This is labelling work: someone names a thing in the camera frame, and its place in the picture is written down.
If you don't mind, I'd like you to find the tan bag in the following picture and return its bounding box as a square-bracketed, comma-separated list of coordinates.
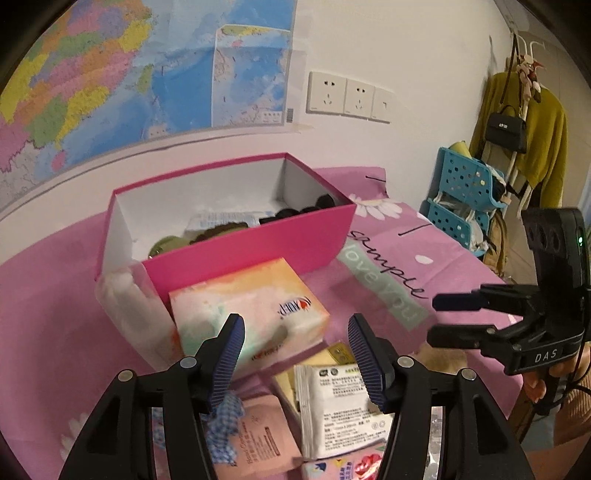
[482, 215, 509, 274]

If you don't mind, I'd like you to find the silver foil packet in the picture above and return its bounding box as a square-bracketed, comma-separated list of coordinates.
[428, 406, 450, 480]

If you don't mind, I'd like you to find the white wall switch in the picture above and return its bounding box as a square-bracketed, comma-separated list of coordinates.
[372, 87, 393, 124]

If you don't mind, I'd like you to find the wall map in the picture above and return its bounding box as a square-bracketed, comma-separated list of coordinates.
[0, 0, 298, 208]

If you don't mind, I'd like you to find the pink flat packet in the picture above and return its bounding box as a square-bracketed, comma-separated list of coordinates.
[231, 396, 303, 480]

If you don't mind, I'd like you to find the black handbag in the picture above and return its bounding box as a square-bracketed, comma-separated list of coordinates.
[484, 105, 528, 154]

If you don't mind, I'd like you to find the yellow packet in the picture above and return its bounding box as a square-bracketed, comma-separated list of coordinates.
[271, 340, 365, 432]

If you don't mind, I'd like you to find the white wipe packet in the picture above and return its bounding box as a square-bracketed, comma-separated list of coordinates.
[294, 362, 395, 462]

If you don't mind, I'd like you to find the person's right forearm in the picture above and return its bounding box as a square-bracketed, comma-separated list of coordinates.
[551, 369, 591, 462]

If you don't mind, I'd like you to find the white bottle with clear cap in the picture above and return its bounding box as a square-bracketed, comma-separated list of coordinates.
[95, 265, 185, 370]

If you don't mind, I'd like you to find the blue perforated plastic basket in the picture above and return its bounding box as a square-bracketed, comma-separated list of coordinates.
[436, 147, 507, 210]
[420, 198, 490, 252]

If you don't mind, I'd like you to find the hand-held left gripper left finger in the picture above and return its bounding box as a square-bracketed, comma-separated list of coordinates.
[58, 314, 246, 480]

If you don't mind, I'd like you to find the black cable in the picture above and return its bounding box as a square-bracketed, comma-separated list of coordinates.
[526, 342, 585, 432]

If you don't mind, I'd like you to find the brown soft item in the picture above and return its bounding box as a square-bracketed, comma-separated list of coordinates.
[191, 222, 250, 244]

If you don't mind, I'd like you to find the green soft item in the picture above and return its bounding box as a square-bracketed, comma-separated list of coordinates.
[148, 235, 191, 258]

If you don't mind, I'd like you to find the white wall socket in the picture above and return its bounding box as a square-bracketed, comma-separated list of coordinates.
[342, 78, 377, 119]
[306, 71, 348, 115]

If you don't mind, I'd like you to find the pastel tissue pack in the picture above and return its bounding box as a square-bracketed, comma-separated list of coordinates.
[168, 257, 331, 381]

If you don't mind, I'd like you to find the colourful printed packet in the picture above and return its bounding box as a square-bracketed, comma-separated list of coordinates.
[300, 450, 384, 480]

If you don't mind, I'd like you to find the black soft item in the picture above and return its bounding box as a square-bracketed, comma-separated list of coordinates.
[261, 194, 335, 227]

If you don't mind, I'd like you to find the pink printed bed sheet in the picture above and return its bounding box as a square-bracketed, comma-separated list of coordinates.
[0, 166, 522, 480]

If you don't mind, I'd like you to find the tan soft toy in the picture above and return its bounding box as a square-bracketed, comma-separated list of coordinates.
[411, 344, 468, 376]

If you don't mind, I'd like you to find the yellow sweater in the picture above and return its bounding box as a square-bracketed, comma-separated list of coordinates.
[468, 71, 568, 208]

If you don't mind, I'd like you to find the pink cardboard box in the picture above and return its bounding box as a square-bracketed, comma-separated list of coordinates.
[95, 152, 358, 319]

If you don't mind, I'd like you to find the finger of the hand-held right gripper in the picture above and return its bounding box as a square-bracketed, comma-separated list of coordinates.
[431, 283, 541, 320]
[426, 322, 525, 358]

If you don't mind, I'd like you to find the blue gingham scrunchie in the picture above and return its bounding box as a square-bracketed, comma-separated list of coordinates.
[198, 392, 250, 462]

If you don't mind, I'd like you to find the white coat rack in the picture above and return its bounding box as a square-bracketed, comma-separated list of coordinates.
[501, 30, 548, 208]

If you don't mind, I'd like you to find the white plastic packet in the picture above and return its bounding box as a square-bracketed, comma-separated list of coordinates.
[185, 210, 260, 232]

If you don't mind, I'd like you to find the person's right hand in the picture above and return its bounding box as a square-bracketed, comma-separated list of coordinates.
[522, 344, 591, 407]

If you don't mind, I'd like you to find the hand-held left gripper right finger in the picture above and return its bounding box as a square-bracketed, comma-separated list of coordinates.
[347, 314, 536, 480]

